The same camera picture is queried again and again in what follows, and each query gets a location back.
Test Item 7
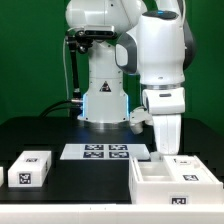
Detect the white cabinet body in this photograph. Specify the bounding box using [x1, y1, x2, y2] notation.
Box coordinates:
[129, 157, 224, 205]

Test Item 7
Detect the grey depth camera bar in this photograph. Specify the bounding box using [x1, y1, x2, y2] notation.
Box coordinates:
[84, 25, 116, 39]

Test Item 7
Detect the white block at left edge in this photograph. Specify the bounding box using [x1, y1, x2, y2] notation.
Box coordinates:
[0, 167, 4, 187]

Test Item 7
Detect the black cable bundle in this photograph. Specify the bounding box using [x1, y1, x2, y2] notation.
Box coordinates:
[38, 99, 83, 118]

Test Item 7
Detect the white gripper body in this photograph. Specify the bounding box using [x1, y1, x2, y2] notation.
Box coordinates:
[152, 114, 181, 155]

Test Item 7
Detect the white door panel with marker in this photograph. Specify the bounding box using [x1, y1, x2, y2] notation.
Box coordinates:
[163, 156, 219, 184]

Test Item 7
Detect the white base marker plate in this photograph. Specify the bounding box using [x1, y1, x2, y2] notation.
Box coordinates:
[60, 144, 150, 160]

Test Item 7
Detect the white L-shaped corner fence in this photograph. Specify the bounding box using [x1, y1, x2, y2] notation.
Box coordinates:
[0, 179, 224, 224]

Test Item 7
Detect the white box with marker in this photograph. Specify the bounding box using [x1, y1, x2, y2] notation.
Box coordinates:
[8, 151, 52, 187]

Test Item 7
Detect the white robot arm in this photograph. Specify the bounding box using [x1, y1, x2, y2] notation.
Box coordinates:
[66, 0, 195, 155]

